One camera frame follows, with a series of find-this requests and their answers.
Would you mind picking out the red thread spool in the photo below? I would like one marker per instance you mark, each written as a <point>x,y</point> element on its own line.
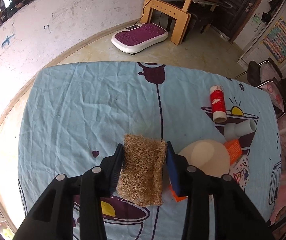
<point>218,107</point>

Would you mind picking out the purple white vibration plate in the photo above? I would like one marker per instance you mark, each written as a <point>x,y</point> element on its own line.
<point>138,37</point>

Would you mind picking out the dark brown door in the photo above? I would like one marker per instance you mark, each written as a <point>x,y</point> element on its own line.
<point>232,15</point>

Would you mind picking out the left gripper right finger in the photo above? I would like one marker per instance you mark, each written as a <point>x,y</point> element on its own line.
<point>216,206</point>

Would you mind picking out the tan loofah sponge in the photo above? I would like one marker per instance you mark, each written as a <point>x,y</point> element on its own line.
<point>141,176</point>

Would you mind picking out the beige round cap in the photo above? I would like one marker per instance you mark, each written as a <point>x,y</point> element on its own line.
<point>209,156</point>

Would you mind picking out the light blue patterned tablecloth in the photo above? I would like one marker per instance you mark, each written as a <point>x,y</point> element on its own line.
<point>77,114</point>

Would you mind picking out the wooden stool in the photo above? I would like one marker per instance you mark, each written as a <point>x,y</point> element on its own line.
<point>182,18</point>

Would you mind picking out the grey plastic pipe fitting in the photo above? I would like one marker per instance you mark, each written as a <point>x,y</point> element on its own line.
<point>235,131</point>

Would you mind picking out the black metal chair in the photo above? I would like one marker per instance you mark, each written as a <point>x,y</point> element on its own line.
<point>268,77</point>

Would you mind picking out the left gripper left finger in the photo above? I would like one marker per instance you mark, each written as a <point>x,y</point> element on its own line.
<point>51,217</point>

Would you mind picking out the colourful wall poster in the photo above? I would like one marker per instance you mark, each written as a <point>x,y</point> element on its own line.
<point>275,41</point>

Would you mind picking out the orange rectangular box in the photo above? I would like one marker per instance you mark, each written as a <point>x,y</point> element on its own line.
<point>234,149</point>

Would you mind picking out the white hello kitty pouch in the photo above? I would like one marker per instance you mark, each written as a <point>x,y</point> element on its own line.
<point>240,171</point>

